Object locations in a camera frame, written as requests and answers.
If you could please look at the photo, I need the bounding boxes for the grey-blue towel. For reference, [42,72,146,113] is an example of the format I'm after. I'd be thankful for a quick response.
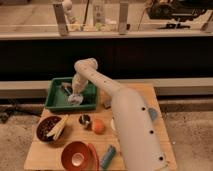
[68,94,83,105]

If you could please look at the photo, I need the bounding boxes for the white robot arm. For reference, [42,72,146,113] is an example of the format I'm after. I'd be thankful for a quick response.
[74,58,169,171]

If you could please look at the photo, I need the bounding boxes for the dark tongs in tray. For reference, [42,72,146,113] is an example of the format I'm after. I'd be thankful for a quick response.
[61,82,72,96]

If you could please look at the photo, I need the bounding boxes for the green plastic tray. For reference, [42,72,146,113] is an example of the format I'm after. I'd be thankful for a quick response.
[45,77,98,112]

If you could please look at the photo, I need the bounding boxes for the dark grey rectangular block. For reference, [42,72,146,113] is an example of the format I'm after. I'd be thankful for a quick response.
[103,100,111,109]

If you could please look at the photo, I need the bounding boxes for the white plastic cup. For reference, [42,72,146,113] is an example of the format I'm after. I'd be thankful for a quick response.
[110,119,116,132]

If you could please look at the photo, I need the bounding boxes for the small metal cup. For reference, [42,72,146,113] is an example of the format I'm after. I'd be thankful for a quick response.
[79,114,91,129]

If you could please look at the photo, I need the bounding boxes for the orange fruit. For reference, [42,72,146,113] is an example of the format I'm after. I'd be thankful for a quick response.
[92,119,105,134]

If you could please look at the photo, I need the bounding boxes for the wooden board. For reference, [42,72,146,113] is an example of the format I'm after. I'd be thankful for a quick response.
[24,83,177,171]

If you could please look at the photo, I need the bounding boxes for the blue cup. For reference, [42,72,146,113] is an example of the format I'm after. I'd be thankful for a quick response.
[148,108,158,121]

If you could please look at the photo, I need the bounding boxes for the blue-green cylinder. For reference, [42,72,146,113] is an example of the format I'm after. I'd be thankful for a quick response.
[100,145,116,170]

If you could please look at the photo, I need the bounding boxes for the dark brown bowl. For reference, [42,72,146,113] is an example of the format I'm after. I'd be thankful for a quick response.
[36,116,61,142]

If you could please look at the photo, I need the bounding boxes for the red bowl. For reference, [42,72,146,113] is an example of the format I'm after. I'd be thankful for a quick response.
[61,141,90,171]

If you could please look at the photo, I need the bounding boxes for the red plate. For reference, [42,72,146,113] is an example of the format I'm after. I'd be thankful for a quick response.
[88,143,99,171]

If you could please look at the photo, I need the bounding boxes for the black machine in background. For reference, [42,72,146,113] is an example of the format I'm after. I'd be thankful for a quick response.
[146,0,213,22]

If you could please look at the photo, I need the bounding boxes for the right metal post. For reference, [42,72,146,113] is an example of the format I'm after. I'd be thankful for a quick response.
[118,1,129,35]

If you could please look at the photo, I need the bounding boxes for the metal post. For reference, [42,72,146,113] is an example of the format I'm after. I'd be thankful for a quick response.
[118,1,129,35]
[53,1,68,36]

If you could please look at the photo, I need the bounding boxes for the left metal post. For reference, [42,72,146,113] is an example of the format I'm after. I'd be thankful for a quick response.
[53,1,68,36]

